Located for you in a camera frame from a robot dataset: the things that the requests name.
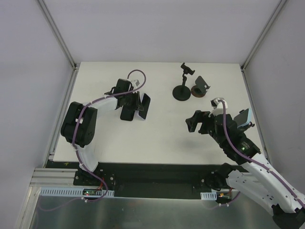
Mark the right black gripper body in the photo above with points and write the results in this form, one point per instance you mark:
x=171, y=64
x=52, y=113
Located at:
x=203, y=123

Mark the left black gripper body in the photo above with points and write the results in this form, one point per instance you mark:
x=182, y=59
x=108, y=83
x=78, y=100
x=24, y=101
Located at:
x=134, y=105

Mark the lavender case smartphone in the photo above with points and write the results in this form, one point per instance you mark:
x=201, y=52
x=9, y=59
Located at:
x=145, y=104

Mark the black smartphone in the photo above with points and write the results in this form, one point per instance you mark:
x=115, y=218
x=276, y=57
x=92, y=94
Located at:
x=127, y=114

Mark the light blue case smartphone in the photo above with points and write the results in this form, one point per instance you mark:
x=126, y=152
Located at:
x=243, y=118

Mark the brown-base black phone stand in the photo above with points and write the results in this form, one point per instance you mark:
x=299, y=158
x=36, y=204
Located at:
x=200, y=88

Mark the black round-base phone stand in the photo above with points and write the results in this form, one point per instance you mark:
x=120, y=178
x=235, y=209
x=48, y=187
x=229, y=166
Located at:
x=182, y=92

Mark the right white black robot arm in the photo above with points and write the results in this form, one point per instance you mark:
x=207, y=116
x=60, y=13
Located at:
x=265, y=186

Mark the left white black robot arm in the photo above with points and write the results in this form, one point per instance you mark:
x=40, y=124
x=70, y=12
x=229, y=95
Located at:
x=79, y=124

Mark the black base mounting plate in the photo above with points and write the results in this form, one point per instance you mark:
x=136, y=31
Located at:
x=166, y=181

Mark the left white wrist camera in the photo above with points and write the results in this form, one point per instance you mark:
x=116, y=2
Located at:
x=135, y=83

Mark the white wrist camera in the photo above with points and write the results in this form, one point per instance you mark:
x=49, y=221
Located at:
x=135, y=83
x=219, y=105

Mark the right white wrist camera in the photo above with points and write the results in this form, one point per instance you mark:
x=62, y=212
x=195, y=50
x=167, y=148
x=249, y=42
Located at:
x=219, y=105

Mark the right white cable duct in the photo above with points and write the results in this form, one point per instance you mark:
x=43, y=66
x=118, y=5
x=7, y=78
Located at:
x=209, y=195

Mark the white cable duct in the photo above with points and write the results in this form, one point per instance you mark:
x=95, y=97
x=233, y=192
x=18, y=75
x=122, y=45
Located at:
x=209, y=195
x=75, y=192

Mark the front aluminium frame rail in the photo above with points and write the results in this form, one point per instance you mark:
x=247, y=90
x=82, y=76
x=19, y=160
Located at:
x=64, y=177

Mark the left aluminium frame post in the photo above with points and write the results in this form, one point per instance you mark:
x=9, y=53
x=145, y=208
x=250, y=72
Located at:
x=56, y=33

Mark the aluminium frame post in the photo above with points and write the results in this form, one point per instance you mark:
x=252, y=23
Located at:
x=263, y=34
x=56, y=33

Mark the left white cable duct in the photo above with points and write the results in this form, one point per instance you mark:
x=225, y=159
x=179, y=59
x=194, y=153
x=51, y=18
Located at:
x=75, y=192

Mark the right aluminium frame post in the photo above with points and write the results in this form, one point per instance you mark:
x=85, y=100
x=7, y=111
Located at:
x=263, y=34

